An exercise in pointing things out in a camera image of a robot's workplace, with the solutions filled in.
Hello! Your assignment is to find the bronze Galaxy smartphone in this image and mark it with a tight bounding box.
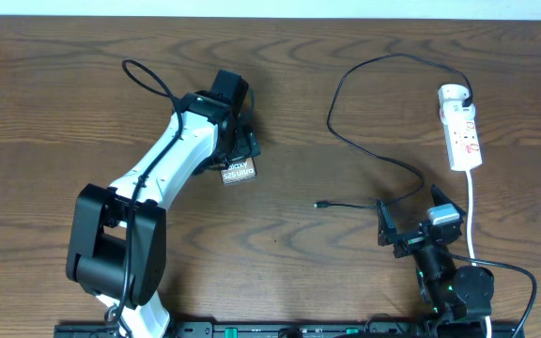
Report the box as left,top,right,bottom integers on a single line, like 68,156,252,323
221,158,256,184

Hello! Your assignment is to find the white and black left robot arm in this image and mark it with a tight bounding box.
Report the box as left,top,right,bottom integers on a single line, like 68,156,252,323
54,70,260,337

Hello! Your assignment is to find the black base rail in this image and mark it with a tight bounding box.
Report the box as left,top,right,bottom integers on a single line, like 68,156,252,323
53,318,516,338

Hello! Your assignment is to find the white power strip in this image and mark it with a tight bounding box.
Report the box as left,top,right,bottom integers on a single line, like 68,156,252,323
440,100,483,172

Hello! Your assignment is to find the black USB charging cable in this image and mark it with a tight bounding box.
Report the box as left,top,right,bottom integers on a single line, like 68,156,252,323
314,53,474,210

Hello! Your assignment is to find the white USB charger plug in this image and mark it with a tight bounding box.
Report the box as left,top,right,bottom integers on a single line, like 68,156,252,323
438,84,472,107

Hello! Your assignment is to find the white power strip cord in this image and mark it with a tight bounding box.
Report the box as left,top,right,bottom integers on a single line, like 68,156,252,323
464,169,493,338

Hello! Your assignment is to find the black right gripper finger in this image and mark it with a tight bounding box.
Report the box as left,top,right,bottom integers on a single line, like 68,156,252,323
430,184,465,217
376,199,397,246

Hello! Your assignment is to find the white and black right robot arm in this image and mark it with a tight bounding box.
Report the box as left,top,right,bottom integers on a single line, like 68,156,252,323
376,186,494,337

